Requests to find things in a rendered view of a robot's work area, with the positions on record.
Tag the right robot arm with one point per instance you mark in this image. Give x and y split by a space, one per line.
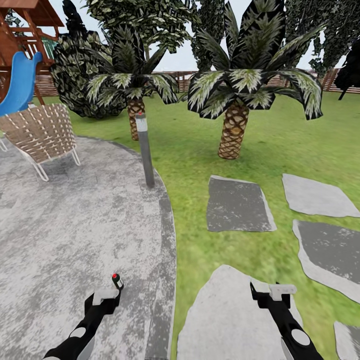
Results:
296 344

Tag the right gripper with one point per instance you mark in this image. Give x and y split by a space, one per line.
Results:
265 301

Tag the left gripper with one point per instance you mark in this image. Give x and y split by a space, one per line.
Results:
107 307

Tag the insectifuge atomizer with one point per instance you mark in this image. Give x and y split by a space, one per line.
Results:
118 282

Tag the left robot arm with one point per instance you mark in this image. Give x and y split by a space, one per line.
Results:
81 341

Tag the bush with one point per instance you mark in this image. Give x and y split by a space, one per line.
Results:
73 66
253 59
129 73

